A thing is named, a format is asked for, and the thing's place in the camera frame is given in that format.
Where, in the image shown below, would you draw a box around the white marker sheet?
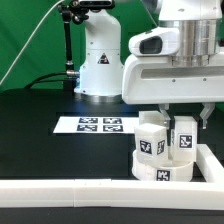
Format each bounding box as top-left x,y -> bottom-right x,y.
53,116 -> 139,134

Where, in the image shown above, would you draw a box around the white round stool seat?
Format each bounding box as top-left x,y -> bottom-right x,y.
132,151 -> 194,182

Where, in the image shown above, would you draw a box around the white L-shaped fence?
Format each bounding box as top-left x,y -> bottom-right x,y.
0,144 -> 224,210

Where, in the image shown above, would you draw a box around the black camera stand pole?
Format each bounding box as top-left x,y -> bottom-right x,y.
57,0 -> 116,92

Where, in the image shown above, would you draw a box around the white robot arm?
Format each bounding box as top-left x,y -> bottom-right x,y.
77,0 -> 224,120

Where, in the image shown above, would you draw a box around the white cable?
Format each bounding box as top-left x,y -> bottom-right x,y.
0,0 -> 64,87

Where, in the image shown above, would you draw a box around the black cables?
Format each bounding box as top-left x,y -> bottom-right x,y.
23,71 -> 80,90

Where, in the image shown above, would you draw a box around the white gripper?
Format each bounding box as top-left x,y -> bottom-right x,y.
122,53 -> 224,130

